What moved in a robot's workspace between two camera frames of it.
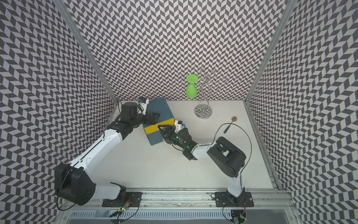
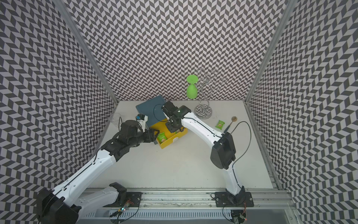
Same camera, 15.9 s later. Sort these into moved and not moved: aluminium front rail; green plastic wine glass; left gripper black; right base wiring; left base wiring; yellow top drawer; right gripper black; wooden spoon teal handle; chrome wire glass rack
Moved: right gripper black; left gripper black; yellow top drawer
Not moved: green plastic wine glass; right base wiring; aluminium front rail; chrome wire glass rack; left base wiring; wooden spoon teal handle
